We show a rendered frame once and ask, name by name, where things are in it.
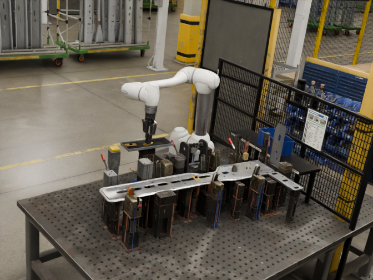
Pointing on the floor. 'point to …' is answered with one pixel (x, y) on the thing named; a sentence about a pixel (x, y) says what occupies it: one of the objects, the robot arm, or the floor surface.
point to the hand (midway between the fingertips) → (148, 138)
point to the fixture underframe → (358, 264)
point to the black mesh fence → (302, 141)
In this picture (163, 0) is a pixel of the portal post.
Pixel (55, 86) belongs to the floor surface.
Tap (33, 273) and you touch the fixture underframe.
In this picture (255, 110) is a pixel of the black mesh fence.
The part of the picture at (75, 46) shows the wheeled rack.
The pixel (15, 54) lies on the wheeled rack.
